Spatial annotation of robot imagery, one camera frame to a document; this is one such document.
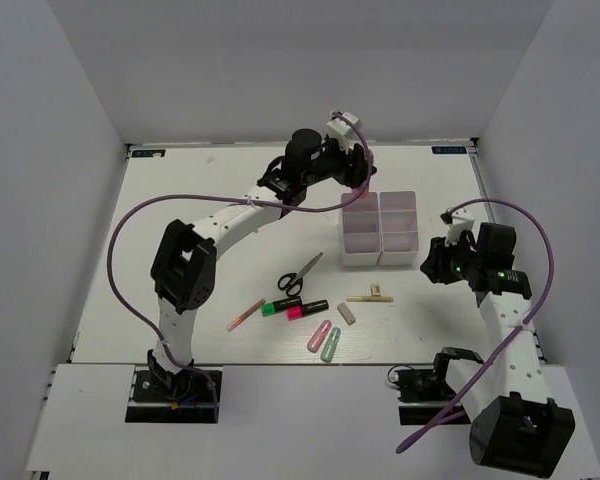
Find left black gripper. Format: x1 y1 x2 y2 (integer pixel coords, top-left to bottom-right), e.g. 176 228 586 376
303 135 378 190

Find black handled scissors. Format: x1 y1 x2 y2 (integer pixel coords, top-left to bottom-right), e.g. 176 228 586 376
277 252 324 297

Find pink tube of pencils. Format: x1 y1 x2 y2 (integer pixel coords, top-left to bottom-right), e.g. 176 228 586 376
350 187 370 201

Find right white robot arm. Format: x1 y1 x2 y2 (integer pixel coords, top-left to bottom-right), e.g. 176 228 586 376
421 219 575 479

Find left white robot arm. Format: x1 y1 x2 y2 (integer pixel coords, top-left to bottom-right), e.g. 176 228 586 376
148 119 375 399

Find left white divided container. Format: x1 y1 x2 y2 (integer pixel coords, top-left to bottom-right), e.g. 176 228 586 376
338 192 382 267

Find white divided container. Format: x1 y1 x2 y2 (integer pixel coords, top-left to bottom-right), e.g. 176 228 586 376
338 192 382 267
379 191 419 266

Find right white divided container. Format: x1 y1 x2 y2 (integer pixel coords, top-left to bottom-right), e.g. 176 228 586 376
379 191 419 266

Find right blue table label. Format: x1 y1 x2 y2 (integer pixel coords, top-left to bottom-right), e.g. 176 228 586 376
431 145 467 155

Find blue table label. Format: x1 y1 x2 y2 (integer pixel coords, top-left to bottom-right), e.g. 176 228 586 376
131 149 166 158
431 145 467 155

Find yellow highlighter pen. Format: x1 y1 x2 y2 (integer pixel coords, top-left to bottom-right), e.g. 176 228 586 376
346 295 394 303

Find grey eraser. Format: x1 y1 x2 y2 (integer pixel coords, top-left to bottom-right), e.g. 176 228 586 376
337 303 356 326

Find green correction tape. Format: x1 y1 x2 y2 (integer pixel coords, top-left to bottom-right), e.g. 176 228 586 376
320 327 341 363

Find pink correction tape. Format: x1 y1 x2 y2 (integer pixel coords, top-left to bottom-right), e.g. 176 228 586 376
307 320 332 353

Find pink capped black marker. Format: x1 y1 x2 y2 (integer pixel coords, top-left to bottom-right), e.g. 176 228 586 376
286 300 329 321

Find orange pen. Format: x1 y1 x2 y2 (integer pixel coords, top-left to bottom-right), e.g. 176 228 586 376
226 298 266 332

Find green capped black marker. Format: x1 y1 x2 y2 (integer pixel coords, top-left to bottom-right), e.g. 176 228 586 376
260 296 302 317

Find left blue table label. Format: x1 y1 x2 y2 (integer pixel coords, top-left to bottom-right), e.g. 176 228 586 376
131 149 166 158

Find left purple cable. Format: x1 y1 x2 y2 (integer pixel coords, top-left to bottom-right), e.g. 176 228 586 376
107 108 372 424

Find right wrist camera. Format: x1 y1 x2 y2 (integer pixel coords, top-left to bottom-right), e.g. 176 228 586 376
440 208 475 247

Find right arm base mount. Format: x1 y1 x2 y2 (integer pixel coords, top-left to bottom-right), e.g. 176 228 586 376
387 355 455 426

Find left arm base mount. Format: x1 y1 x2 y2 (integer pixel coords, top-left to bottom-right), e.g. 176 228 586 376
125 368 217 424

